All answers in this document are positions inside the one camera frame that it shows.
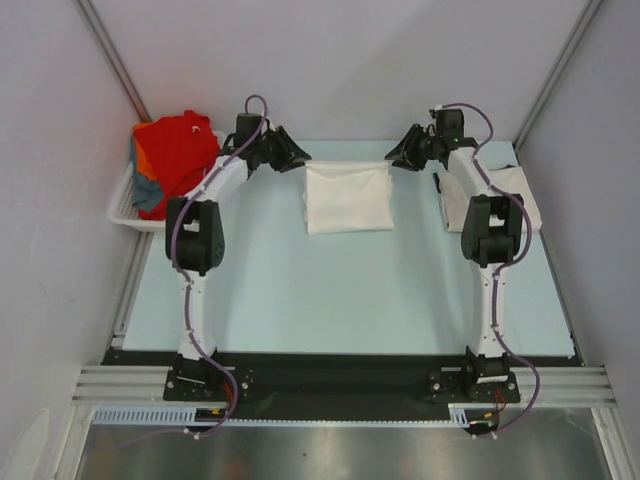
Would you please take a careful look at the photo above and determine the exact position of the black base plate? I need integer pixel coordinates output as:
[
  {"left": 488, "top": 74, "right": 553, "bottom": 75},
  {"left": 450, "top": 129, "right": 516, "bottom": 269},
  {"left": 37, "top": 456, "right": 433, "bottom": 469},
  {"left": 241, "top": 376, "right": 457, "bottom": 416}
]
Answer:
[{"left": 101, "top": 349, "right": 581, "bottom": 422}]

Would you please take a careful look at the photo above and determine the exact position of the slotted cable duct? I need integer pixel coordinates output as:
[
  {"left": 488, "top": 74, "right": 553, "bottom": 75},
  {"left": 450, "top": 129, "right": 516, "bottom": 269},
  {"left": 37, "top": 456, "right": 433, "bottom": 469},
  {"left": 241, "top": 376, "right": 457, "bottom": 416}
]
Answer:
[{"left": 92, "top": 404, "right": 497, "bottom": 432}]

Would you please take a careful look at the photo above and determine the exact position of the orange garment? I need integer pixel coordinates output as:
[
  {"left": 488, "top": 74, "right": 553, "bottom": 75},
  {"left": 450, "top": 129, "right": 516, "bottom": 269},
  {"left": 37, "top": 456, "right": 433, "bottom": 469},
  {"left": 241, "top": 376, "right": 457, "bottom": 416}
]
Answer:
[{"left": 132, "top": 122, "right": 157, "bottom": 181}]

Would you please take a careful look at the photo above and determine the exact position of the right corner aluminium post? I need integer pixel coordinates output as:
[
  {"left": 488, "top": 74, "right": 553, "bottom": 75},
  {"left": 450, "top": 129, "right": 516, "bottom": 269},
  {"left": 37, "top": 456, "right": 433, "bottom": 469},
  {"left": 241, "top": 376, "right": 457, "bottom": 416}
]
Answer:
[{"left": 512, "top": 0, "right": 605, "bottom": 154}]

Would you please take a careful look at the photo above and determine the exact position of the white plastic basket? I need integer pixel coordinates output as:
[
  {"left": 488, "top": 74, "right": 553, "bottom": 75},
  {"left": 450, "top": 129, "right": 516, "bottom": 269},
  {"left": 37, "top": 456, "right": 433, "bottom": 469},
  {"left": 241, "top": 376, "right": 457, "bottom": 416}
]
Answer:
[{"left": 107, "top": 129, "right": 229, "bottom": 234}]

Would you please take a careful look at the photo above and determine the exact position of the red t shirt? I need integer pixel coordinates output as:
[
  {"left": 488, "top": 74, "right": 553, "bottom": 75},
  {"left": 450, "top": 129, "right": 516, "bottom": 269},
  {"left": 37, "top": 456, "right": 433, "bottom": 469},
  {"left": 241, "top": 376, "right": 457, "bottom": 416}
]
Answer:
[{"left": 136, "top": 110, "right": 220, "bottom": 218}]

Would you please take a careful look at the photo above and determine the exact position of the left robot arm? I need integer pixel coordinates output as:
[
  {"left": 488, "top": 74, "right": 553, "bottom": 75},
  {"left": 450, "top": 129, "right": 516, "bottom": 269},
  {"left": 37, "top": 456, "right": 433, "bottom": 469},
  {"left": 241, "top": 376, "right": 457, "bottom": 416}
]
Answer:
[{"left": 164, "top": 113, "right": 311, "bottom": 401}]

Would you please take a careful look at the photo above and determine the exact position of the grey blue garment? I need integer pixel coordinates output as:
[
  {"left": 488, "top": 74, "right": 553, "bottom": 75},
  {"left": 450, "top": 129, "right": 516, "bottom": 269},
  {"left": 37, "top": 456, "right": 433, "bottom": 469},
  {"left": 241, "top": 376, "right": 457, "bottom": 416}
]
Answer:
[{"left": 129, "top": 137, "right": 164, "bottom": 213}]

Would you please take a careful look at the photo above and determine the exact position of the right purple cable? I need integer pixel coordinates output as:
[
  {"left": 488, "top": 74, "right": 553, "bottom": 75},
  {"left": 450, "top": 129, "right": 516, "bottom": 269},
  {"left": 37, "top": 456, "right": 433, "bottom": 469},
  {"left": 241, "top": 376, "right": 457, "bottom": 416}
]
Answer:
[{"left": 432, "top": 102, "right": 544, "bottom": 441}]

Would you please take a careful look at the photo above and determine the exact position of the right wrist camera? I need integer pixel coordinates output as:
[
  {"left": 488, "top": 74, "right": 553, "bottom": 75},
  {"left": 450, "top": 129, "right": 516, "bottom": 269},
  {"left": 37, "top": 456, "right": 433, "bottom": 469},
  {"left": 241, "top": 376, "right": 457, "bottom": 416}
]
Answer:
[{"left": 429, "top": 104, "right": 444, "bottom": 118}]

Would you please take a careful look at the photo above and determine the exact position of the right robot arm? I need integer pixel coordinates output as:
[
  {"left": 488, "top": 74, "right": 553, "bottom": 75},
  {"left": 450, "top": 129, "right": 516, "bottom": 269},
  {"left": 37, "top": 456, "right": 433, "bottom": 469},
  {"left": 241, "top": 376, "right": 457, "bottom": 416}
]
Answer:
[{"left": 385, "top": 102, "right": 531, "bottom": 401}]

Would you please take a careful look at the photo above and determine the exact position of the white printed t shirt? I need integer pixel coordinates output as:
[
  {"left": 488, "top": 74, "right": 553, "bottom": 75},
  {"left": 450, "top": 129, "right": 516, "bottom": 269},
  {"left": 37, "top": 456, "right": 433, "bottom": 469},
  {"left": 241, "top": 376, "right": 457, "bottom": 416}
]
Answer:
[{"left": 304, "top": 160, "right": 394, "bottom": 235}]

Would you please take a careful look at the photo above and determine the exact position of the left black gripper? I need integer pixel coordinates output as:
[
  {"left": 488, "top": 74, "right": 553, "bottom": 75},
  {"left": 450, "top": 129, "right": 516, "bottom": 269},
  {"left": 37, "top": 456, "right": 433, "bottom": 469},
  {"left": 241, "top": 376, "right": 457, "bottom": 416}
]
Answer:
[{"left": 253, "top": 126, "right": 310, "bottom": 174}]

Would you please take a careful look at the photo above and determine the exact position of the corner aluminium post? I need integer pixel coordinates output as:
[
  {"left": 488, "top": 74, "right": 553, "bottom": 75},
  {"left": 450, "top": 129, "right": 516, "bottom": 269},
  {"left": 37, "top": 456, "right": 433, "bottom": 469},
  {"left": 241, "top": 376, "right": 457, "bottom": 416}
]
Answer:
[
  {"left": 512, "top": 0, "right": 605, "bottom": 154},
  {"left": 73, "top": 0, "right": 151, "bottom": 122}
]

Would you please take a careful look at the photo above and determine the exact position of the purple cable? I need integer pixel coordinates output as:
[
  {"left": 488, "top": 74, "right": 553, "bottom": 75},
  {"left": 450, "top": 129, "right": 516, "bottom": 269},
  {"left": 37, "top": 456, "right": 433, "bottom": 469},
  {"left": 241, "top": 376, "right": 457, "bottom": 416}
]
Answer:
[
  {"left": 432, "top": 102, "right": 544, "bottom": 441},
  {"left": 169, "top": 94, "right": 274, "bottom": 441}
]

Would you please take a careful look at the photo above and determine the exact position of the left corner aluminium post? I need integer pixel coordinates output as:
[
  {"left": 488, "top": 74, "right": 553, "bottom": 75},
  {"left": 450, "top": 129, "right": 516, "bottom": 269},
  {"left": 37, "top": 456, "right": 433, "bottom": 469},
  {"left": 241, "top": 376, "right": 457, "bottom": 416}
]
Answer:
[{"left": 73, "top": 0, "right": 151, "bottom": 122}]

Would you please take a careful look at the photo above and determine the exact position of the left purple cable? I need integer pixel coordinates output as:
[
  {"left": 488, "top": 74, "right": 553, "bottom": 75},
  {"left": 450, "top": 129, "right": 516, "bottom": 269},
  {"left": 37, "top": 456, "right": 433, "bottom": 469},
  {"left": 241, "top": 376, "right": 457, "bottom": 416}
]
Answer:
[{"left": 169, "top": 94, "right": 274, "bottom": 441}]

